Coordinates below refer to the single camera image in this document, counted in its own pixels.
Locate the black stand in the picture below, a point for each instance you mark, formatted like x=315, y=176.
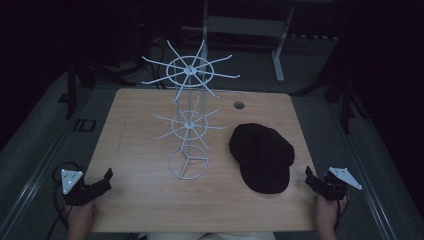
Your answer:
x=346, y=100
x=71, y=86

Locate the person's left hand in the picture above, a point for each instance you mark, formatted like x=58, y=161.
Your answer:
x=81, y=213

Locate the black cap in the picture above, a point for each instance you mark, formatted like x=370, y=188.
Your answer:
x=261, y=156

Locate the person's right hand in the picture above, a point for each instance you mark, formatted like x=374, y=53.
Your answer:
x=328, y=213

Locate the black floor socket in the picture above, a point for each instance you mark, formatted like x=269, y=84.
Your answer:
x=85, y=125

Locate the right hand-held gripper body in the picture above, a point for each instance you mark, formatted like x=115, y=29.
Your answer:
x=337, y=184

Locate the white metal desk frame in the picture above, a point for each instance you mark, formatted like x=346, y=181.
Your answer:
x=243, y=26

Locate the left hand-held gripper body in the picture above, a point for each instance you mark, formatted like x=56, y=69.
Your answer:
x=74, y=190

